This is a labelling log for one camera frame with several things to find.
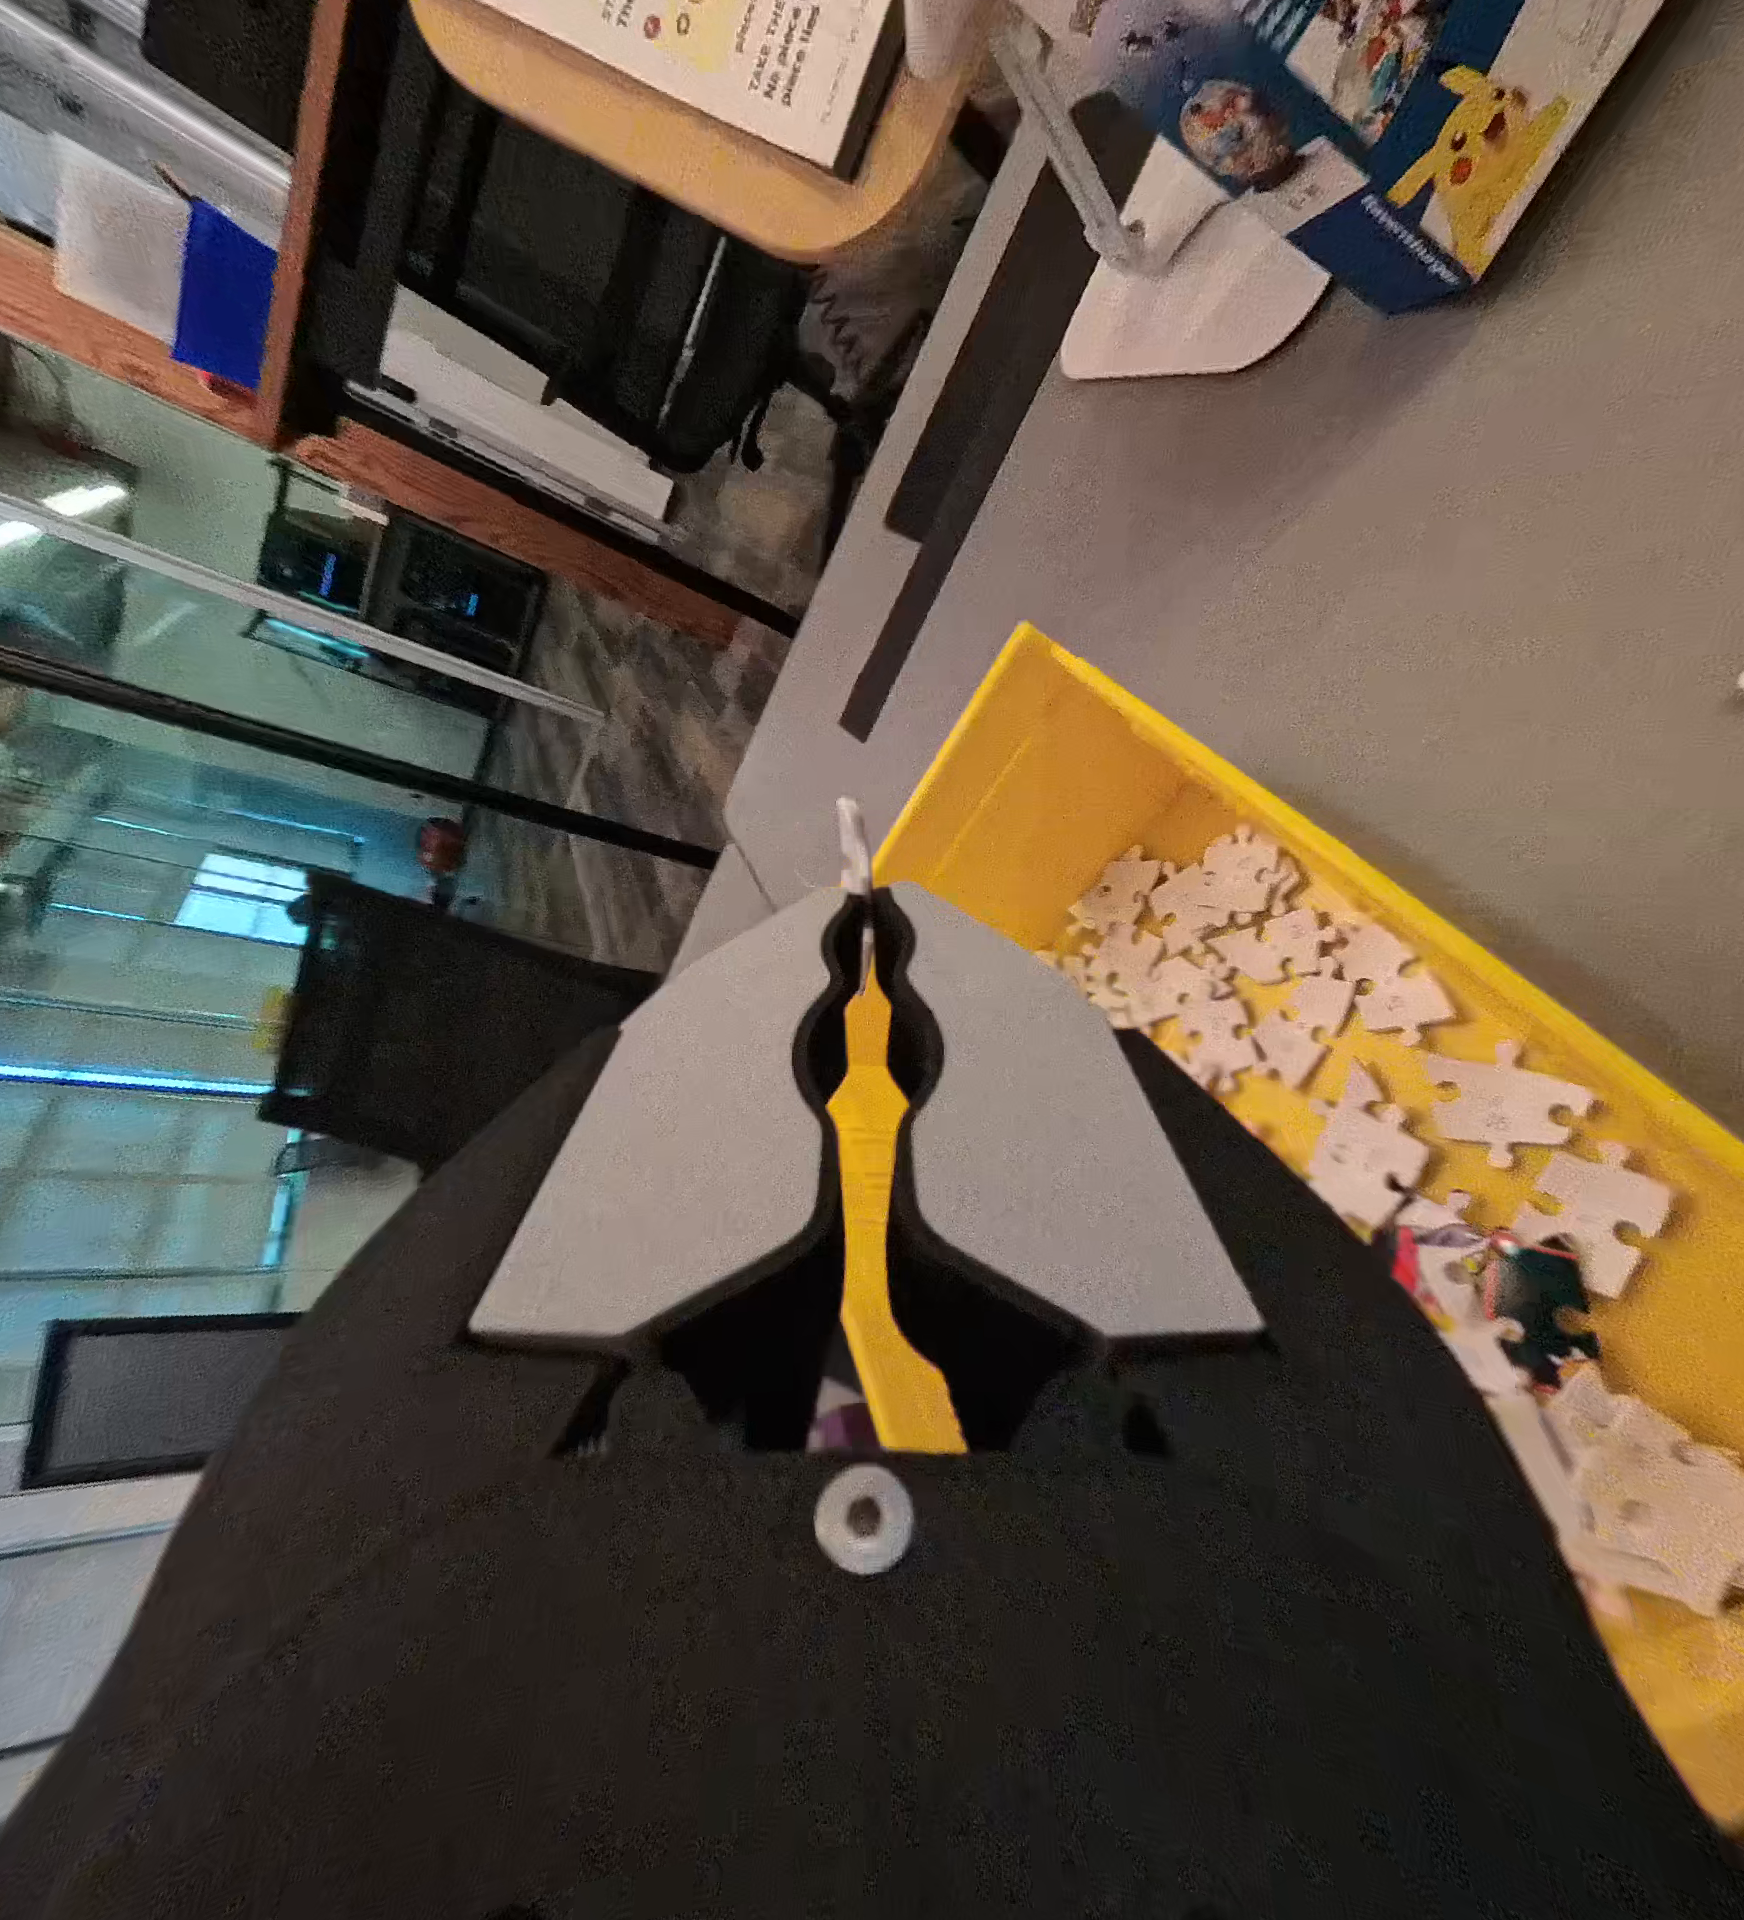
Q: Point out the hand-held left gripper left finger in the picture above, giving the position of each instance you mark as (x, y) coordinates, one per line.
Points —
(692, 1139)

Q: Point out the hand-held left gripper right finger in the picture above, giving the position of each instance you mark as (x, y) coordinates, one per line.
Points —
(1067, 1155)

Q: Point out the pile of puzzle pieces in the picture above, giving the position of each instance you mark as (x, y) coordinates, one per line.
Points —
(1487, 1103)

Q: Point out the yellow plastic bin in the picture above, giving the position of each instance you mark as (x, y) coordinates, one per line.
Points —
(1712, 1351)

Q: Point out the printed puzzle box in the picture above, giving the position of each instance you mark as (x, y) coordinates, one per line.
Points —
(1471, 151)

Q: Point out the black box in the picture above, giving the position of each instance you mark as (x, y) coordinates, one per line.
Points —
(422, 1021)

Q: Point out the grey framed screen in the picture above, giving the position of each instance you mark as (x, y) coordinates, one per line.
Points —
(151, 1394)

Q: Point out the brown wooden board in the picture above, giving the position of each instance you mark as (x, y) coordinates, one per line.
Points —
(842, 196)

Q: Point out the blue sheet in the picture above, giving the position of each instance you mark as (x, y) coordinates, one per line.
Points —
(224, 293)

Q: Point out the brown wooden shelf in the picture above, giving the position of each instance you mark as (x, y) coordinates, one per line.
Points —
(94, 322)

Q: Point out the printed instruction poster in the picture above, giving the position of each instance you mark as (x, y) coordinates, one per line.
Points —
(721, 61)

